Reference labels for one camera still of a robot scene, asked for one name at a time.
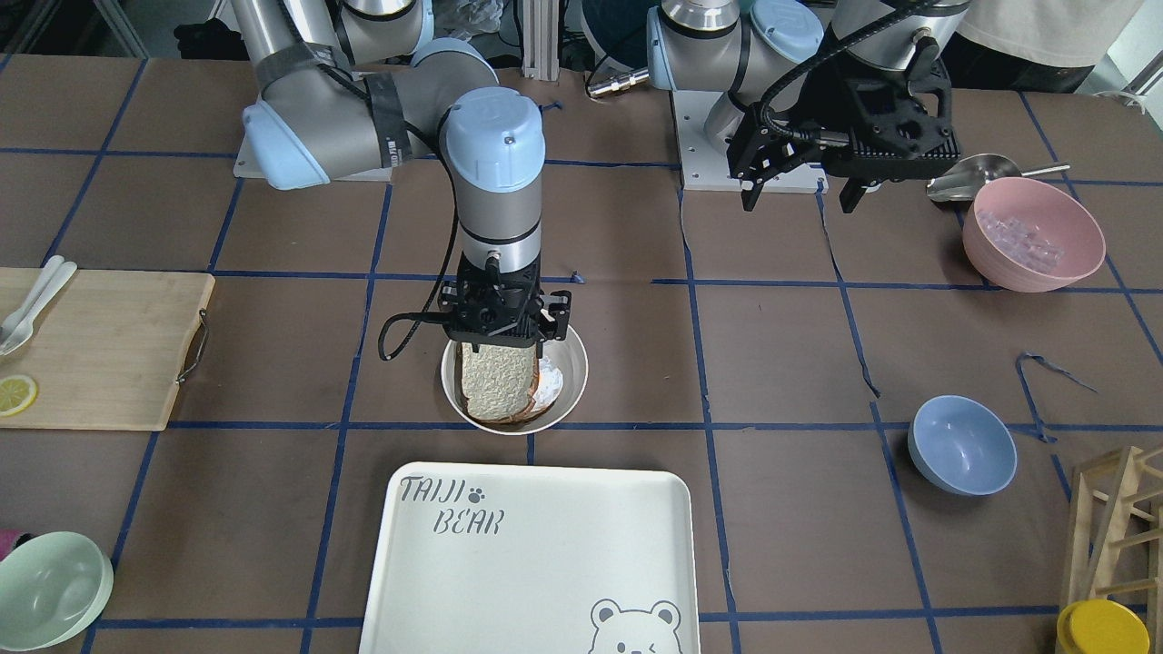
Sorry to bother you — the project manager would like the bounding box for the aluminium frame post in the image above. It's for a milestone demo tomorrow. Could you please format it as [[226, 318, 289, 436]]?
[[519, 1, 564, 83]]

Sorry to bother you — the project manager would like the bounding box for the person in beige shirt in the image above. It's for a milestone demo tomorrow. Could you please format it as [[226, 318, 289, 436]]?
[[941, 1, 1143, 93]]

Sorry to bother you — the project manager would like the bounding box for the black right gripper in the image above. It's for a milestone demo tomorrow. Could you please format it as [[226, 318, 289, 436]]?
[[438, 255, 571, 349]]

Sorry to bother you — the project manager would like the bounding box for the fried egg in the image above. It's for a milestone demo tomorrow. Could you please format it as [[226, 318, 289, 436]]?
[[531, 357, 564, 413]]

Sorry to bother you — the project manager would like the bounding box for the green bowl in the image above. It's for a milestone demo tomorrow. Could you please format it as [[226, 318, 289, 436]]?
[[1, 531, 114, 651]]

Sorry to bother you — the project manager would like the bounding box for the metal scoop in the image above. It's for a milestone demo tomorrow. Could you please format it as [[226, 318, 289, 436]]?
[[926, 154, 1071, 202]]

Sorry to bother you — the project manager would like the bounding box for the bread slice under egg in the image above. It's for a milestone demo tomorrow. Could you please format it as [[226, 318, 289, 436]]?
[[470, 401, 556, 425]]

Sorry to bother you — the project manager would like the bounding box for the cream round plate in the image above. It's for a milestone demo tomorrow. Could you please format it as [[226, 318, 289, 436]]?
[[440, 326, 588, 436]]

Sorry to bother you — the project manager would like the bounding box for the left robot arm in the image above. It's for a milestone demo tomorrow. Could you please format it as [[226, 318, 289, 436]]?
[[645, 1, 970, 213]]

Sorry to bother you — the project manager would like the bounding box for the pink cloth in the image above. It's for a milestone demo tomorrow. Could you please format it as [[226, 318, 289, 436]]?
[[0, 529, 26, 561]]

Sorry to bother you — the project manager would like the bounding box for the white plastic fork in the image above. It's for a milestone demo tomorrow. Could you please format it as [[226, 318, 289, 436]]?
[[1, 255, 65, 343]]

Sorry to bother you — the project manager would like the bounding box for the lemon slice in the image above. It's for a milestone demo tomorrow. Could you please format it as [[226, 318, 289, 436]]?
[[1, 375, 40, 418]]

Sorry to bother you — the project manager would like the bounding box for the wooden cutting board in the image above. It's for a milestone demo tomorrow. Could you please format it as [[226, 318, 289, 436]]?
[[1, 269, 214, 431]]

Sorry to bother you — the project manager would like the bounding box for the wooden cup rack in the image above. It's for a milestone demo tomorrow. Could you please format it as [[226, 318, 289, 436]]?
[[1059, 446, 1160, 630]]

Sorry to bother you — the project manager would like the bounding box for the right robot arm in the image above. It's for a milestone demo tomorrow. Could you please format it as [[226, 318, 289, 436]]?
[[233, 1, 571, 348]]

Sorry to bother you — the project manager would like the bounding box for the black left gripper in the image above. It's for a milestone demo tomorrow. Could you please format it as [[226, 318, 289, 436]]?
[[727, 35, 962, 214]]

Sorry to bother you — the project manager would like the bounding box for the blue bowl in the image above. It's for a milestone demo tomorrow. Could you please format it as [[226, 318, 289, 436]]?
[[907, 396, 1018, 497]]

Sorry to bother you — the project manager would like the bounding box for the cream bear tray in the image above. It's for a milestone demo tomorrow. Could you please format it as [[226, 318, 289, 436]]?
[[361, 462, 701, 653]]

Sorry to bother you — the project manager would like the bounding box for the white plastic spoon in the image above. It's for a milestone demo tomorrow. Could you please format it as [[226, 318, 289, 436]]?
[[1, 255, 78, 357]]

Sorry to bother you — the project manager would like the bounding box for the yellow cup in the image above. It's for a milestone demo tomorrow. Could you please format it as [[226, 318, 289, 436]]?
[[1056, 599, 1151, 653]]

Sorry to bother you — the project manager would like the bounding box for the bread slice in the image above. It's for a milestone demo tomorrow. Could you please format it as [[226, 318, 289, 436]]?
[[457, 342, 540, 422], [470, 401, 556, 425]]

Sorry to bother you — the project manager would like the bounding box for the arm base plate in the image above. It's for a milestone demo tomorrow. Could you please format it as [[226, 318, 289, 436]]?
[[233, 136, 393, 183], [671, 91, 830, 194]]

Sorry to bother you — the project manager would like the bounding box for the pink bowl with ice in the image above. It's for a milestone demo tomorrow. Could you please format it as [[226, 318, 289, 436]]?
[[962, 177, 1108, 292]]

